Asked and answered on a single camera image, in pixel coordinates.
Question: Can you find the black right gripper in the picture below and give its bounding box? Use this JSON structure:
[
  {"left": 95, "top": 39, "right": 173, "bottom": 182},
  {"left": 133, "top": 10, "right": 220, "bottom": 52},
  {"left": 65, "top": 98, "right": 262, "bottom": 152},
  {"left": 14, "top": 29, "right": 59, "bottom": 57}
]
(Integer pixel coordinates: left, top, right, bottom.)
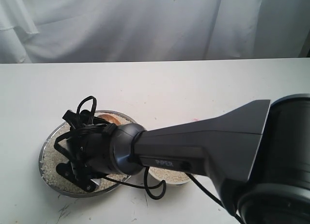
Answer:
[{"left": 54, "top": 110, "right": 92, "bottom": 178}]

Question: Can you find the brown wooden cup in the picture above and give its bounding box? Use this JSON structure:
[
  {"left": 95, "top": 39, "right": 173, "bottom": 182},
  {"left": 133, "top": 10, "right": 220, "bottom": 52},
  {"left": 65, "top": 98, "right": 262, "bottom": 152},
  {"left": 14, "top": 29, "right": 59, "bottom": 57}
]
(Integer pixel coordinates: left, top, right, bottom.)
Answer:
[{"left": 97, "top": 114, "right": 121, "bottom": 126}]

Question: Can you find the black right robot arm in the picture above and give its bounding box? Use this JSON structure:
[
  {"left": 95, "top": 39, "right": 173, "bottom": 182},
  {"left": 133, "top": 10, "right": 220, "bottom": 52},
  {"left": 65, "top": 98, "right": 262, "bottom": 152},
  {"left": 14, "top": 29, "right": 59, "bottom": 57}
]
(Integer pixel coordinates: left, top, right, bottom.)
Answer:
[{"left": 54, "top": 94, "right": 310, "bottom": 224}]

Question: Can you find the metal plate of rice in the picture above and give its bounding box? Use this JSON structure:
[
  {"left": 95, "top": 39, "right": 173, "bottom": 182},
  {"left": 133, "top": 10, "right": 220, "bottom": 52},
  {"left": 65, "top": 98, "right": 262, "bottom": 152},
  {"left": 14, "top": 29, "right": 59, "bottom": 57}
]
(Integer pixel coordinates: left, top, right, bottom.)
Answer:
[{"left": 38, "top": 109, "right": 139, "bottom": 198}]

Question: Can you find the white ceramic bowl with rice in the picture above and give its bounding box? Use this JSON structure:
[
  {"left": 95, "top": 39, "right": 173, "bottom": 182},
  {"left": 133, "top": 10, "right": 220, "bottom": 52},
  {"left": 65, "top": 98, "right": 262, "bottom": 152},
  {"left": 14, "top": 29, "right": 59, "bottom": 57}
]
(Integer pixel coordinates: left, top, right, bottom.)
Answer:
[{"left": 149, "top": 167, "right": 191, "bottom": 185}]

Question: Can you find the white backdrop curtain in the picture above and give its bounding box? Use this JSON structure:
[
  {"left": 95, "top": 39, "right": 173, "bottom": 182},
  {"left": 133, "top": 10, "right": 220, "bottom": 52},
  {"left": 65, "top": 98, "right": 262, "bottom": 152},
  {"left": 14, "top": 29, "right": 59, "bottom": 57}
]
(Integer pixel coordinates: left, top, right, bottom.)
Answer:
[{"left": 0, "top": 0, "right": 310, "bottom": 64}]

